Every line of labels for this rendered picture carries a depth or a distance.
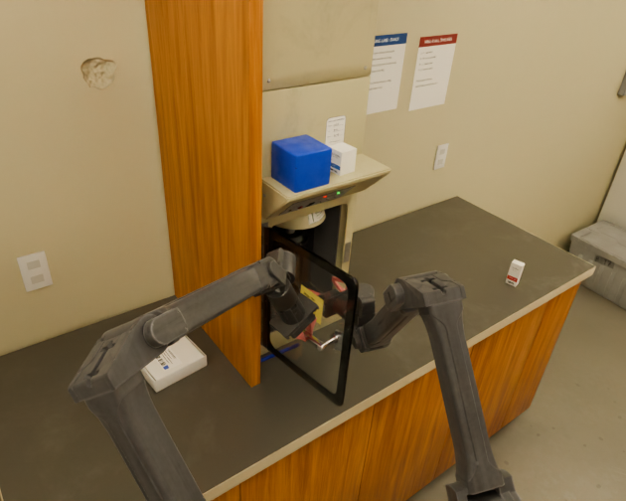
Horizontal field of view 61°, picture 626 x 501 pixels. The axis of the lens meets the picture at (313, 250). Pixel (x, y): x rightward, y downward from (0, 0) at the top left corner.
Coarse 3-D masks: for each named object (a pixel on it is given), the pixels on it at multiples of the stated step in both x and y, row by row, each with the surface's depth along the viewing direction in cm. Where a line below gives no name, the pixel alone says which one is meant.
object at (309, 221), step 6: (306, 216) 143; (312, 216) 144; (318, 216) 146; (324, 216) 149; (288, 222) 143; (294, 222) 143; (300, 222) 143; (306, 222) 143; (312, 222) 144; (318, 222) 146; (282, 228) 144; (288, 228) 143; (294, 228) 143; (300, 228) 143; (306, 228) 144
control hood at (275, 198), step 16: (368, 160) 137; (336, 176) 127; (352, 176) 128; (368, 176) 129; (384, 176) 135; (272, 192) 121; (288, 192) 119; (304, 192) 119; (320, 192) 122; (352, 192) 140; (272, 208) 123
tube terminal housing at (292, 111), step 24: (264, 96) 114; (288, 96) 118; (312, 96) 122; (336, 96) 126; (360, 96) 131; (264, 120) 117; (288, 120) 121; (312, 120) 125; (360, 120) 135; (264, 144) 120; (360, 144) 139; (264, 168) 124; (288, 216) 135; (336, 264) 161
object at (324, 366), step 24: (288, 240) 125; (312, 264) 121; (312, 288) 124; (336, 288) 118; (336, 312) 121; (288, 360) 144; (312, 360) 135; (336, 360) 128; (312, 384) 139; (336, 384) 131
